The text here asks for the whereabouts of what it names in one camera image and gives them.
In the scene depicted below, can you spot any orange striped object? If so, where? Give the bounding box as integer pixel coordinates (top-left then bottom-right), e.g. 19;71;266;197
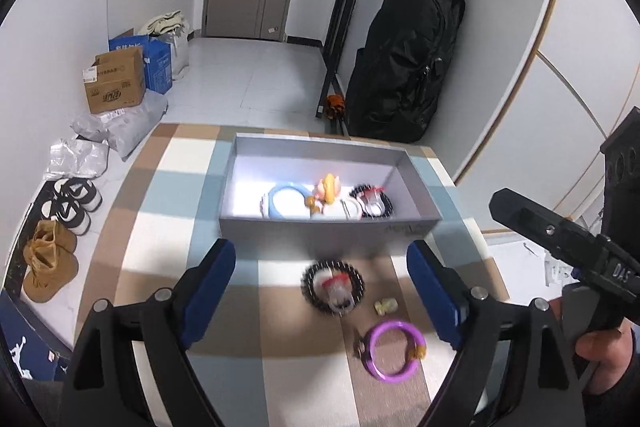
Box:
323;93;347;120

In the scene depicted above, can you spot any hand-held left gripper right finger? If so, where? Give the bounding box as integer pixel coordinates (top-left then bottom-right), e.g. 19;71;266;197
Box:
406;239;588;427

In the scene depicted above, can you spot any black and white sneaker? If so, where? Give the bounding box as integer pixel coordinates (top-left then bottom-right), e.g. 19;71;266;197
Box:
52;178;103;212
41;198;91;236

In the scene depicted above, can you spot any silver parcel bag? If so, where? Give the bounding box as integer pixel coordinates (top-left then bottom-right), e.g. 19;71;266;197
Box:
44;138;110;180

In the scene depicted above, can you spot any brown boot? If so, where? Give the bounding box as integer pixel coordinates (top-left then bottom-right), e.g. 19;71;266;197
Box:
22;232;80;304
35;219;78;253

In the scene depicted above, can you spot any black backpack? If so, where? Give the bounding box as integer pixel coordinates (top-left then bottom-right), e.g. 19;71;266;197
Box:
345;0;467;144

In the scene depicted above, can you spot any white sack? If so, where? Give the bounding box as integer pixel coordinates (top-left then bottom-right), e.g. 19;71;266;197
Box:
160;24;191;80

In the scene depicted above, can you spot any white wood-trimmed cabinet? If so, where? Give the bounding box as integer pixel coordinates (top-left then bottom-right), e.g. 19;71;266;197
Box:
452;0;640;233

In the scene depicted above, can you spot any grey cardboard box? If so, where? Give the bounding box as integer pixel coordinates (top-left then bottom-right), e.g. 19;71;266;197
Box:
218;133;444;260

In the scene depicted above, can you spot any blue bangle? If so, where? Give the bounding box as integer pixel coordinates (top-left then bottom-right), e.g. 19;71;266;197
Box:
260;183;312;221

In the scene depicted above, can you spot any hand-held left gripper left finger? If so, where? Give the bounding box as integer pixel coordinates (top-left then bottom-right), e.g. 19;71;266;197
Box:
59;238;237;427

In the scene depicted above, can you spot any beige folded cloth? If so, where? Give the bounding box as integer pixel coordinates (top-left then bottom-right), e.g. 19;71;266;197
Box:
137;11;183;35

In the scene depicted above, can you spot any grey fabric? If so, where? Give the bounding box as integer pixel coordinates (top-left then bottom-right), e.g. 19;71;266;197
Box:
22;377;66;427

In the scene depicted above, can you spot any pig figure charm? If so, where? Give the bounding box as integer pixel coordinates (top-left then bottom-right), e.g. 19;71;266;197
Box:
306;173;343;212

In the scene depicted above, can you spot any purple bangle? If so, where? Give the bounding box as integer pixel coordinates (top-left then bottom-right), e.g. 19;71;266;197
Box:
352;319;427;384

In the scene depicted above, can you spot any dark bead bracelet with charm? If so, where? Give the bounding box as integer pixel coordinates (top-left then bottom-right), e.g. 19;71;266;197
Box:
301;259;366;317

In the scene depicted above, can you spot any person's right hand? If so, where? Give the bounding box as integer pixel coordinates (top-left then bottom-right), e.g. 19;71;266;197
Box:
575;329;636;395

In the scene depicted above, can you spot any blue shoe box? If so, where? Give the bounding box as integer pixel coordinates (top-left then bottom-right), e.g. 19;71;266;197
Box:
0;289;76;380

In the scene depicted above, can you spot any white crumpled paper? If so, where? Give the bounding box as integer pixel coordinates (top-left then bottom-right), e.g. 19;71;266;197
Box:
544;252;576;288

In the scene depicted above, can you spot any blue printed box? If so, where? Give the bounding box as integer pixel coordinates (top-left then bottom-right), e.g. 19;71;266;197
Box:
108;27;173;95

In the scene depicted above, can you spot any brown cardboard box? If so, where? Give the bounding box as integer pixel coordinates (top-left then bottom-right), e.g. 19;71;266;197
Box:
81;47;147;115

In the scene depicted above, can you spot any grey parcel bag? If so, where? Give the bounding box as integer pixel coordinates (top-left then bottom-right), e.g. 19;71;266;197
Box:
70;89;168;160

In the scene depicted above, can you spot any checked tablecloth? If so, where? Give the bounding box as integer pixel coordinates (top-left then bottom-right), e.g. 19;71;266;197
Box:
75;123;511;427

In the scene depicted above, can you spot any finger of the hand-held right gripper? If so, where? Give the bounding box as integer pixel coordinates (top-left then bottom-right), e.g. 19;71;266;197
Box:
489;188;628;290

